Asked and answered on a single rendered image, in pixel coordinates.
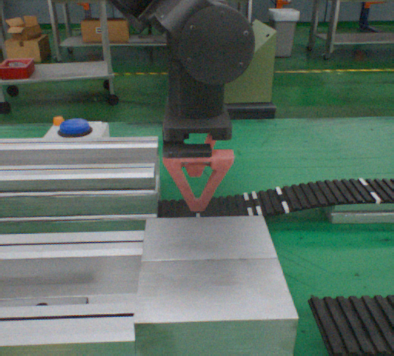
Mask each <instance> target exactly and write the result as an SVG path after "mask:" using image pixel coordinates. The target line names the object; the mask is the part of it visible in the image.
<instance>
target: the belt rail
mask: <svg viewBox="0 0 394 356"><path fill-rule="evenodd" d="M322 209H323V210H324V212H325V213H326V216H327V218H328V219H329V221H330V222H331V224H335V223H370V222H394V204H354V205H334V206H327V207H322Z"/></svg>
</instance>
